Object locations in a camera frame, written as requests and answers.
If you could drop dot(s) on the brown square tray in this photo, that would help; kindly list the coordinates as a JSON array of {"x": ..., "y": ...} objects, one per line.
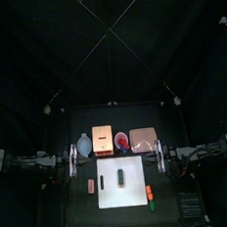
[{"x": 143, "y": 135}]

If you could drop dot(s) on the toy sushi roll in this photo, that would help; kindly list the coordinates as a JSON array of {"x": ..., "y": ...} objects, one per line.
[{"x": 120, "y": 177}]

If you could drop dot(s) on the white cutting board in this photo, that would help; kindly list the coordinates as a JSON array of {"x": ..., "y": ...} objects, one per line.
[{"x": 132, "y": 189}]

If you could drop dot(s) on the green toy vegetable piece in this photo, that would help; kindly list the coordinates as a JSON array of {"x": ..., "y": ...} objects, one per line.
[{"x": 152, "y": 205}]

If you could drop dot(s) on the metal frame clamp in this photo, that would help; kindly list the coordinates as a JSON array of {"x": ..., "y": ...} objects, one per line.
[{"x": 223, "y": 20}]

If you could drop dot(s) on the orange toy carrot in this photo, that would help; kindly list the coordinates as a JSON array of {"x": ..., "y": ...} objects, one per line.
[{"x": 149, "y": 192}]

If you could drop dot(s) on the grey-blue bowl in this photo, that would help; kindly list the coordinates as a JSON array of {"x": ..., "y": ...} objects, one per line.
[{"x": 84, "y": 145}]

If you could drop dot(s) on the wooden box with red drawer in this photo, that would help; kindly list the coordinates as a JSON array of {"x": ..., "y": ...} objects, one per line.
[{"x": 102, "y": 139}]

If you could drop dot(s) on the red plastic cup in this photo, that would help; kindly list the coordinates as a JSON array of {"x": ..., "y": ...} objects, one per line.
[{"x": 118, "y": 137}]

